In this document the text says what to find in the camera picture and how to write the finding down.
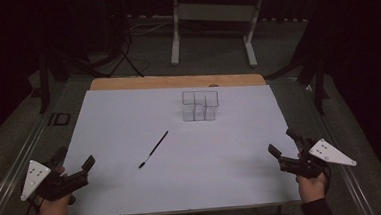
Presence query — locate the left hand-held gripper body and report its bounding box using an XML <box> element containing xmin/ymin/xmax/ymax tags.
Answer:
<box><xmin>17</xmin><ymin>156</ymin><xmax>92</xmax><ymax>204</ymax></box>

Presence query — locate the person's right hand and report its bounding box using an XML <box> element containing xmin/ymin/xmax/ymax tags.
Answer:
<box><xmin>295</xmin><ymin>172</ymin><xmax>330</xmax><ymax>204</ymax></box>

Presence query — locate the black floor socket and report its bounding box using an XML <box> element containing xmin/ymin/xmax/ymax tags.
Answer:
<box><xmin>46</xmin><ymin>111</ymin><xmax>72</xmax><ymax>127</ymax></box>

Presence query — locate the thin black brush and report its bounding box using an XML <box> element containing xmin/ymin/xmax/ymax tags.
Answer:
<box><xmin>136</xmin><ymin>130</ymin><xmax>172</xmax><ymax>170</ymax></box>

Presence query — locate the clear acrylic organizer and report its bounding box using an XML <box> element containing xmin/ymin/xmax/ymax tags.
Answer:
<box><xmin>181</xmin><ymin>89</ymin><xmax>221</xmax><ymax>124</ymax></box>

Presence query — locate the white desk frame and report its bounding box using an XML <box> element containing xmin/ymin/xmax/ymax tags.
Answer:
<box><xmin>167</xmin><ymin>0</ymin><xmax>308</xmax><ymax>74</ymax></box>

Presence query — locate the white floor cable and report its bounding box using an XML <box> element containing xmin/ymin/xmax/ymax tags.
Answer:
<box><xmin>126</xmin><ymin>18</ymin><xmax>176</xmax><ymax>38</ymax></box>

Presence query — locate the black tripod stand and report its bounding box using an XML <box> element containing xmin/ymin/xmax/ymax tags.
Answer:
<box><xmin>263</xmin><ymin>45</ymin><xmax>332</xmax><ymax>119</ymax></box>
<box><xmin>34</xmin><ymin>36</ymin><xmax>147</xmax><ymax>115</ymax></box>

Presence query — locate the white sheet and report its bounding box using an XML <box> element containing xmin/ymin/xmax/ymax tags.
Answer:
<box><xmin>58</xmin><ymin>77</ymin><xmax>303</xmax><ymax>215</ymax></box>

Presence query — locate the wooden table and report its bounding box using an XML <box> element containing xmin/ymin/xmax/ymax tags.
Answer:
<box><xmin>89</xmin><ymin>68</ymin><xmax>267</xmax><ymax>97</ymax></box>

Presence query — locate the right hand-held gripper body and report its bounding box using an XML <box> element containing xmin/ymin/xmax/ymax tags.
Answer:
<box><xmin>275</xmin><ymin>132</ymin><xmax>358</xmax><ymax>182</ymax></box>

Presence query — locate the metal floor rail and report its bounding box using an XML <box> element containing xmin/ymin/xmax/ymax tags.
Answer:
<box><xmin>303</xmin><ymin>81</ymin><xmax>378</xmax><ymax>215</ymax></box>
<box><xmin>0</xmin><ymin>107</ymin><xmax>64</xmax><ymax>215</ymax></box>

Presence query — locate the person's left hand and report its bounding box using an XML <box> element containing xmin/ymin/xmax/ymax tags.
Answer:
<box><xmin>35</xmin><ymin>165</ymin><xmax>78</xmax><ymax>215</ymax></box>

